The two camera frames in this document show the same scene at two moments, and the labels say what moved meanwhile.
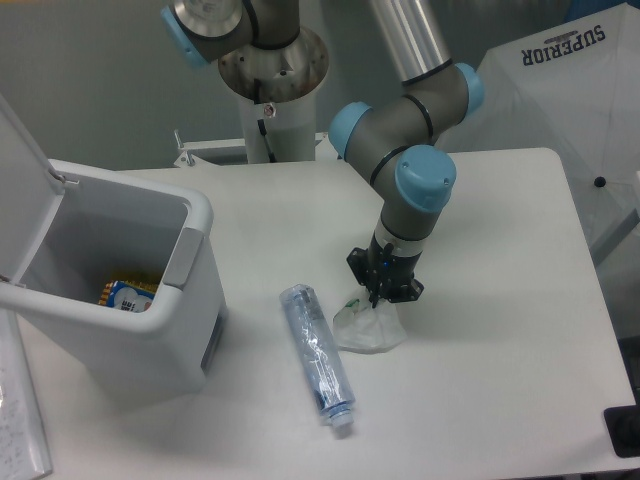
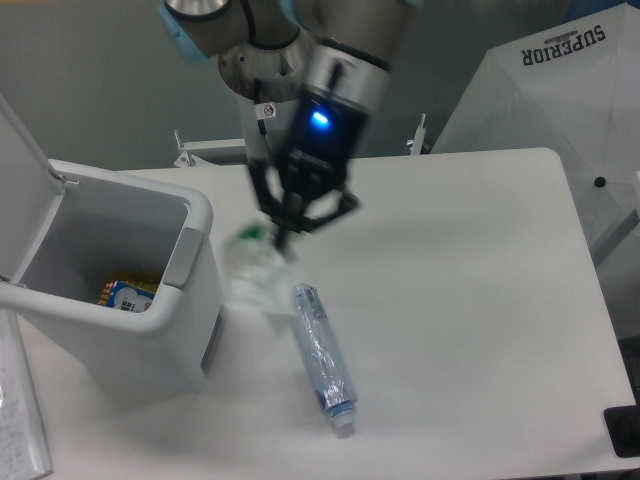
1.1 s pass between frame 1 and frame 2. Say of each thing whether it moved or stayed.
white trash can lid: stayed
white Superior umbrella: stayed
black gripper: moved
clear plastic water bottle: stayed
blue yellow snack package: stayed
